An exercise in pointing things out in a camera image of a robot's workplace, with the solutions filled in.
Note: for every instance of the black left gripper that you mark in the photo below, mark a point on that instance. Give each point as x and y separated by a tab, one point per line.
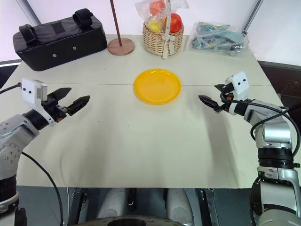
55	110

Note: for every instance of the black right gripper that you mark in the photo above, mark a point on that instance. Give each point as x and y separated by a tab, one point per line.
227	97

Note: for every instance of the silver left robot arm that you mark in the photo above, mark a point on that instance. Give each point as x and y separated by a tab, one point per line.
14	139

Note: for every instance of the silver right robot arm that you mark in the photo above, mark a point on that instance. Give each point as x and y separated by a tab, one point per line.
275	131

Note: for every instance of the yellow plastic plate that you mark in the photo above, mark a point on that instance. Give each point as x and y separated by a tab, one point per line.
157	86

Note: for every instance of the yellow fruit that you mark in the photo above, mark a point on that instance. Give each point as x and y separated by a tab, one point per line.
155	25

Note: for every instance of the orange red fruit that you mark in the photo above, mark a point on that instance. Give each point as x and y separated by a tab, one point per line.
157	7

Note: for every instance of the clear plastic fruit wrap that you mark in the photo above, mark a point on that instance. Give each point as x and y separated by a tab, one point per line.
141	7

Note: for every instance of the black padded bag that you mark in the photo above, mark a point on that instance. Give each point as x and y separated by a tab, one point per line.
58	44

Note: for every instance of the clear bag with green items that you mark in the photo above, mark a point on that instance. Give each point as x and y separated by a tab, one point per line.
216	37

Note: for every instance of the cream ribbon bow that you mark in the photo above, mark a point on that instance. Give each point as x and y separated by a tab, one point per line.
167	46

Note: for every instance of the wooden stand with round base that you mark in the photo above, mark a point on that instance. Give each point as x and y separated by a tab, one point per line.
121	47

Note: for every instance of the woven wicker basket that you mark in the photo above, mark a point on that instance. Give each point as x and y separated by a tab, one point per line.
156	42

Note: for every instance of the red apple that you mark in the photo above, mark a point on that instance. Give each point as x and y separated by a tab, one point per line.
176	23

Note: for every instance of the silver metal rod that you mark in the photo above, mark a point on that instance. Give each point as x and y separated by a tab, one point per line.
252	15

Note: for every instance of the white rounded robot leg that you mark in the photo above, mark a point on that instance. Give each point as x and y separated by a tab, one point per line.
113	202
179	204

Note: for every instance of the dark rounded robot torso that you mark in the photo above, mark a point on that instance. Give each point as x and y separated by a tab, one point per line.
131	221

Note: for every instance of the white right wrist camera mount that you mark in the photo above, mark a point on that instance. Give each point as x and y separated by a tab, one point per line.
240	82

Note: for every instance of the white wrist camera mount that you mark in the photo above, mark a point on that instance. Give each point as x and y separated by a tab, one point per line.
240	82
30	90

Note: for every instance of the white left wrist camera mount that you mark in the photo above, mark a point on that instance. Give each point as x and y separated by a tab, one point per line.
30	90

